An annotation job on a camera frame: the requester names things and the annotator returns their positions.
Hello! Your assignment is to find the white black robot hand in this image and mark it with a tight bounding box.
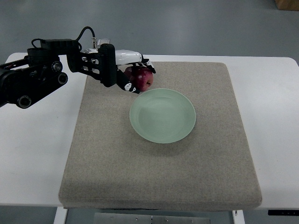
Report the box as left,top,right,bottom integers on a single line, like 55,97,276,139
115,50,156,94

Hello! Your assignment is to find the red apple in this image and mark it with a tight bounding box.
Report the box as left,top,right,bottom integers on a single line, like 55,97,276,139
124,66,154,92

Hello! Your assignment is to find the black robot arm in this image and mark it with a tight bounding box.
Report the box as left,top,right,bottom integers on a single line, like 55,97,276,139
0,38,117,109

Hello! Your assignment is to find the pale green plate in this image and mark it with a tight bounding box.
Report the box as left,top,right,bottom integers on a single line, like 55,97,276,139
129,88,196,144

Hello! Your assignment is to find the upper clear floor marker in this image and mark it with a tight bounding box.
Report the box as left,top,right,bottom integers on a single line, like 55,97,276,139
97,39,110,46

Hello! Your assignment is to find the beige fabric mat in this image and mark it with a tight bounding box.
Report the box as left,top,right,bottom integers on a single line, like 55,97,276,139
58,62,262,211

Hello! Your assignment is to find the white left table leg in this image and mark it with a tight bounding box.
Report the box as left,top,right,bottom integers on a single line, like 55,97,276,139
53,207,68,224

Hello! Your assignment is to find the white table leg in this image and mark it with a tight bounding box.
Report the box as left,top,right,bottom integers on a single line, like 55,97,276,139
232,210,245,224
53,207,68,224

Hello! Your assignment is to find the cardboard box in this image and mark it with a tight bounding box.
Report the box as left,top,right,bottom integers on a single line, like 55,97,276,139
275,0,299,11

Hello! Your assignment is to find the white right table leg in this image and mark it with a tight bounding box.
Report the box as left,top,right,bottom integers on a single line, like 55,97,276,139
232,210,245,224

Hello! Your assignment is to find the black table control panel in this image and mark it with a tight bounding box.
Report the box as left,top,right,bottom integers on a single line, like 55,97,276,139
268,210,299,216

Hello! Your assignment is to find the metal base plate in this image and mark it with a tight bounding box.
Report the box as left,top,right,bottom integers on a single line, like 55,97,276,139
93,213,211,224

